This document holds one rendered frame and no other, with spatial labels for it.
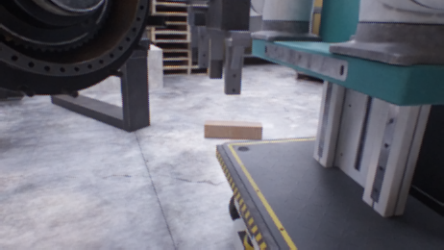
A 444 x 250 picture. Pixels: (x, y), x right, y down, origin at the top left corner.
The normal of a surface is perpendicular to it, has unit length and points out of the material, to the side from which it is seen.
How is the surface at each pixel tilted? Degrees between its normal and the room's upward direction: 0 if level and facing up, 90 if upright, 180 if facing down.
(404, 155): 90
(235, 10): 90
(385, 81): 90
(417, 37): 84
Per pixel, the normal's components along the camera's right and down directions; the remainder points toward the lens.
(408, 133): 0.23, 0.29
